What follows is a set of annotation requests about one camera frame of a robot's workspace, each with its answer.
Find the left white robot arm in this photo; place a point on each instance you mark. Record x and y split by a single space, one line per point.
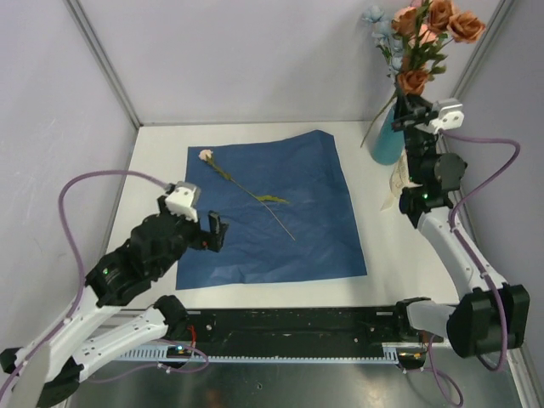
73 352

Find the single cream rosebud stem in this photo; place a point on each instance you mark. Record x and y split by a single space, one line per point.
207 156

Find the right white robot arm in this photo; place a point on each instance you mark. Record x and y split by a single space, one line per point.
491 314

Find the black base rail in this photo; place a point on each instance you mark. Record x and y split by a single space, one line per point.
302 334

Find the pink flower stem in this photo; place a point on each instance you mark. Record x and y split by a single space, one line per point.
404 24

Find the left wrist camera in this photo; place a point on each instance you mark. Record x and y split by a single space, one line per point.
182 201

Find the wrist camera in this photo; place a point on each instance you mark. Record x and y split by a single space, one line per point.
446 114
182 201

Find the aluminium frame rails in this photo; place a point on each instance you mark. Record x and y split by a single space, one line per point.
491 314

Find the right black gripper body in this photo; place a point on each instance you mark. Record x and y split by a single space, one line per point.
419 141

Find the brown flower stem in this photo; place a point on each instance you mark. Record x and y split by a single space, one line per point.
423 63

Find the cream printed ribbon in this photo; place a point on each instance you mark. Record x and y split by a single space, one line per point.
399 179

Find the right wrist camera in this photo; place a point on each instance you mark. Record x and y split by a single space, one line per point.
446 114

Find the blue wrapping paper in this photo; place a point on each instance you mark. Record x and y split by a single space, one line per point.
306 171

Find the blue flower stem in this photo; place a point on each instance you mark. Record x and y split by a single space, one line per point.
382 30

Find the teal conical vase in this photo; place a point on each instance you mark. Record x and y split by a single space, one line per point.
389 143

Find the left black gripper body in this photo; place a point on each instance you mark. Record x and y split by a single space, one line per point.
189 235

